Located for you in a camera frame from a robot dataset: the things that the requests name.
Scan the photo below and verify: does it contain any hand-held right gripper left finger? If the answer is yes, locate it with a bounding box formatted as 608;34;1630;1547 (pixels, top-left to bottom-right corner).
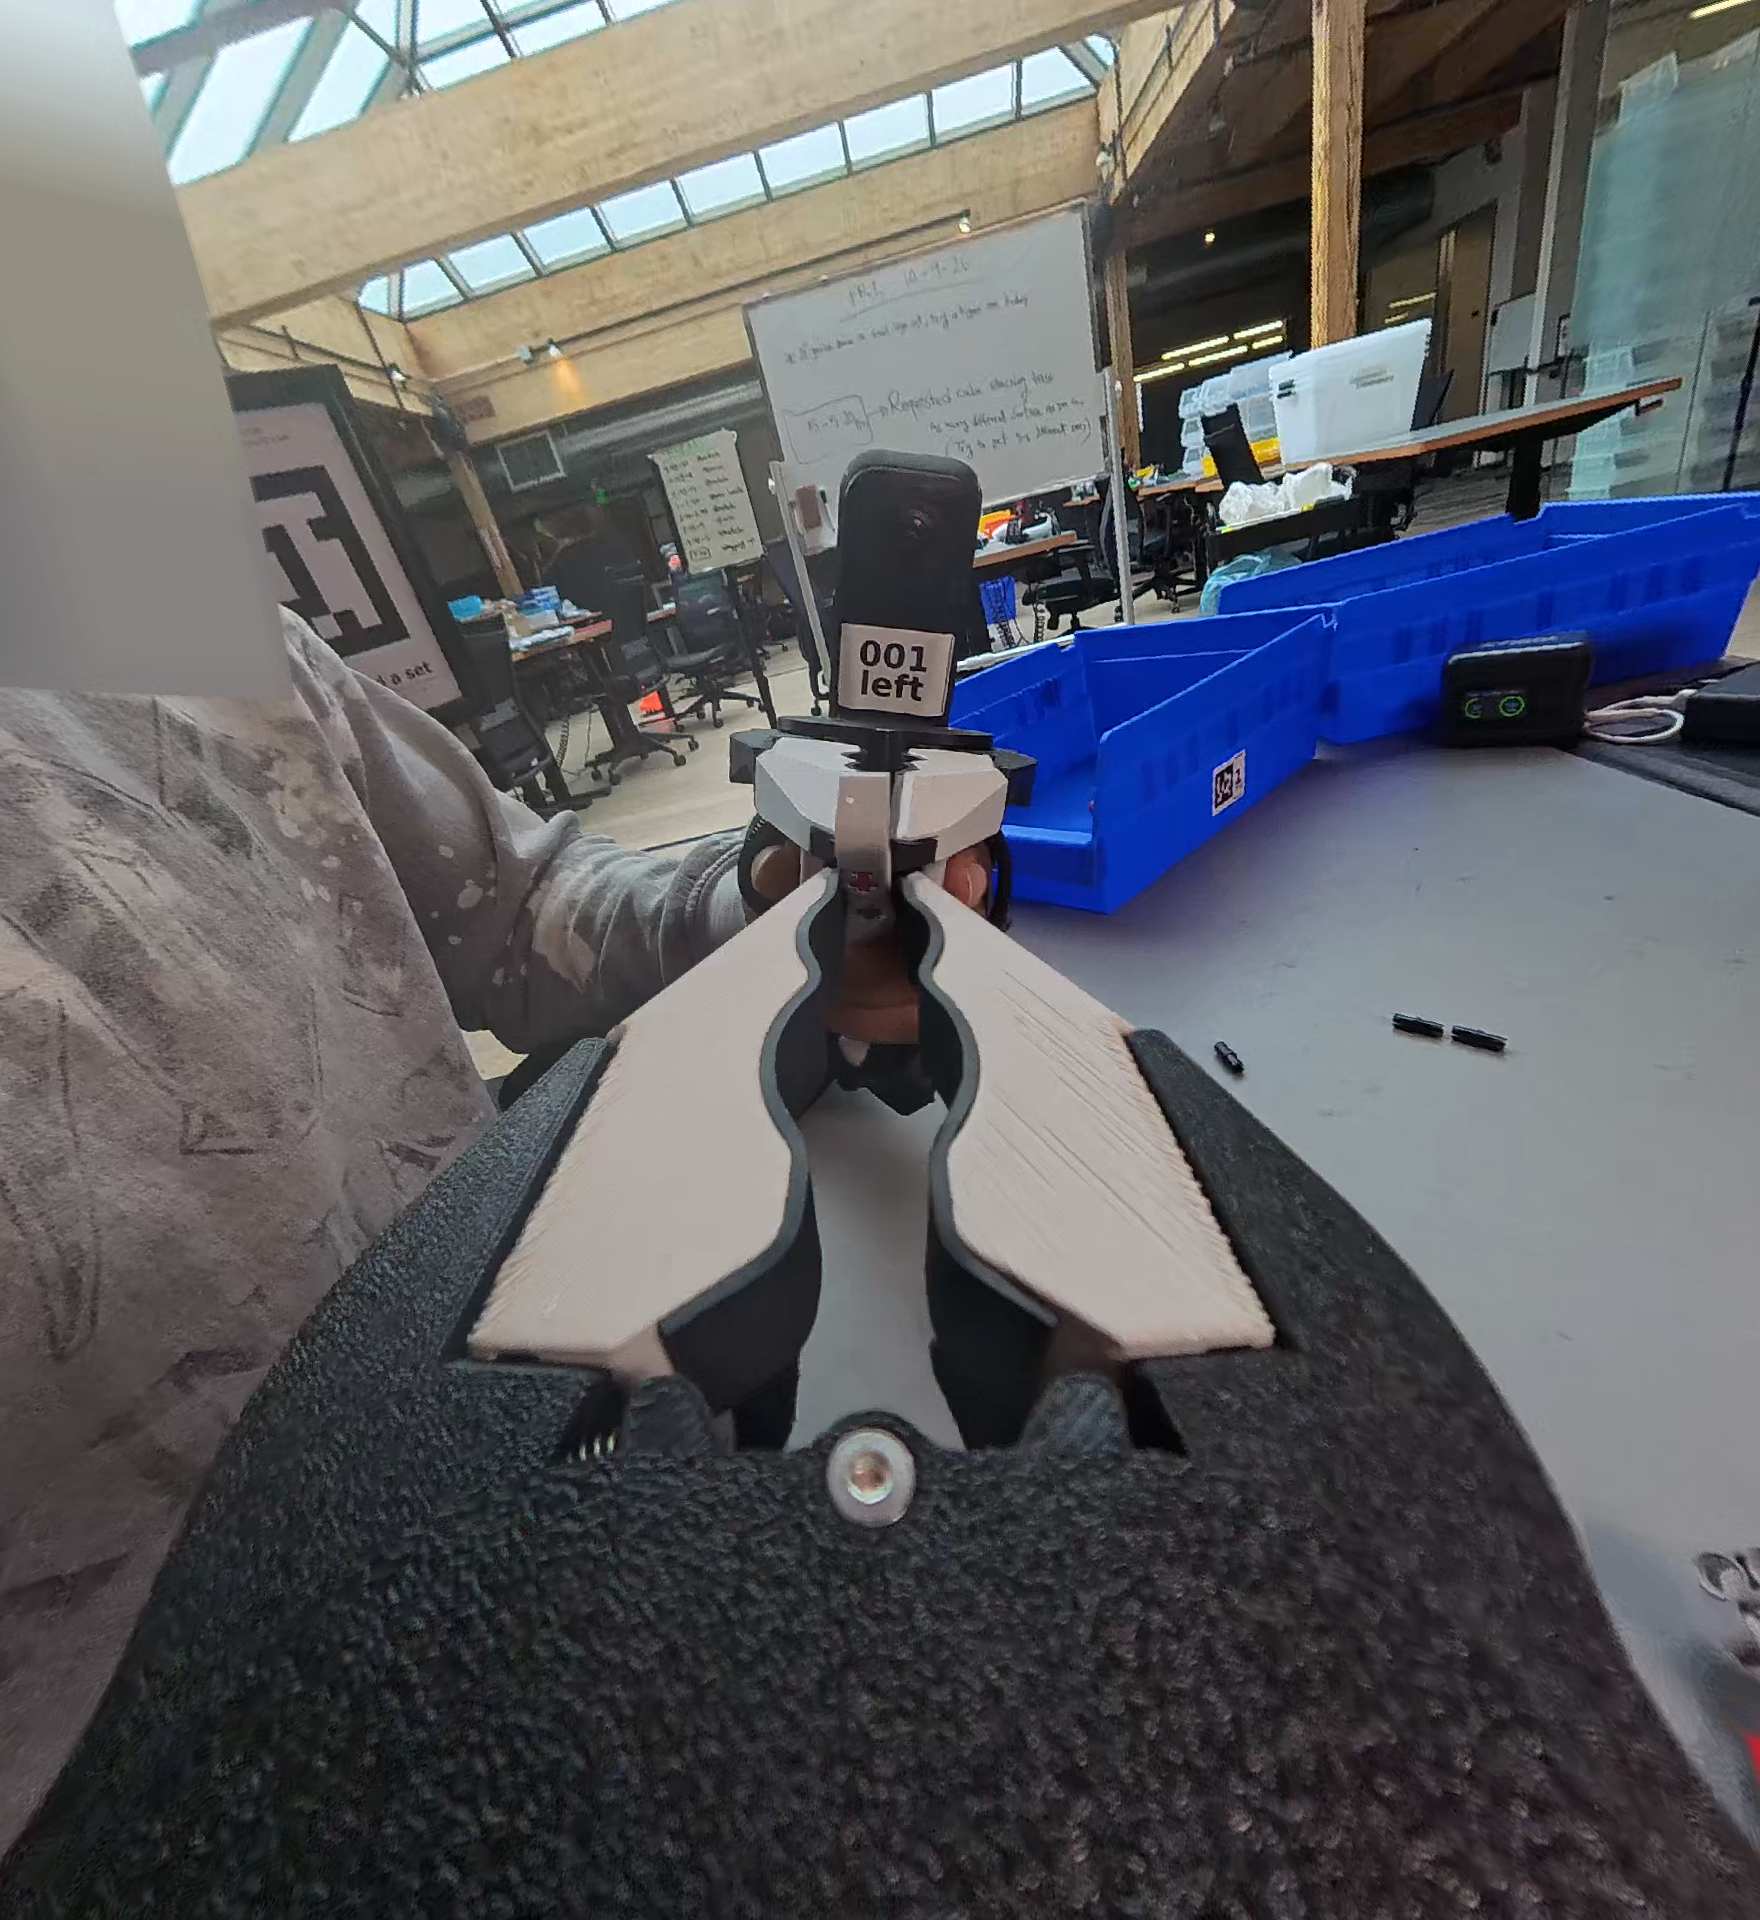
468;868;842;1359

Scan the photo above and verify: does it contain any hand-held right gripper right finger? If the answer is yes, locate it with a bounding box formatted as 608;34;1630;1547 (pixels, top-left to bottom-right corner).
904;876;1279;1359

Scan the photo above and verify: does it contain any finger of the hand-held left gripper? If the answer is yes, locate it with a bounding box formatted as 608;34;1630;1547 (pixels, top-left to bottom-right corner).
889;747;1012;857
750;747;861;868

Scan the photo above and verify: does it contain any grey desk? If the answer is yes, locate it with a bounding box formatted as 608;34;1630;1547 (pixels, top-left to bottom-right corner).
787;742;1760;1876

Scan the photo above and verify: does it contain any black wrist rest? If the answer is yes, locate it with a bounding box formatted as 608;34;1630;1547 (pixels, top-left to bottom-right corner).
468;1027;624;1110

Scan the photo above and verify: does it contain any black office chair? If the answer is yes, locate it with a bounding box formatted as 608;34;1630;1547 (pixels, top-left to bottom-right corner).
665;565;765;730

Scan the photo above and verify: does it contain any large whiteboard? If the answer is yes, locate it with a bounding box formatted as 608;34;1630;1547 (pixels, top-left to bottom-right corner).
749;198;1113;508

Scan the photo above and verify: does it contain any small written flip chart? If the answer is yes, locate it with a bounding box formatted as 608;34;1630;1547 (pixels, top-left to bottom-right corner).
650;429;765;572

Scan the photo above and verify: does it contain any white plastic bag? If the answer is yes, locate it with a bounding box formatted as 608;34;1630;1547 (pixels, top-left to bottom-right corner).
1217;464;1358;531

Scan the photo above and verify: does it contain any white storage box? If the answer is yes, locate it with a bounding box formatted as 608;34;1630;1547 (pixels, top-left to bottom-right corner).
1270;318;1441;468

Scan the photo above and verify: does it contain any person's grey patterned sweatshirt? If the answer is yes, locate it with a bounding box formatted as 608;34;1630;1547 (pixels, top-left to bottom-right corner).
0;616;522;1920

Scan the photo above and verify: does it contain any black white marker sign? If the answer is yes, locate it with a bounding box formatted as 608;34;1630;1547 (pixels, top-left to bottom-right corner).
224;368;462;717

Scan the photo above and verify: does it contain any black power bank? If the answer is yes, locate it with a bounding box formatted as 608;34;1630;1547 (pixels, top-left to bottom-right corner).
1441;635;1592;747

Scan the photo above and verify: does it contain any wooden top office table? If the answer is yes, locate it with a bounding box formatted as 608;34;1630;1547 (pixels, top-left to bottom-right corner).
1136;378;1689;519

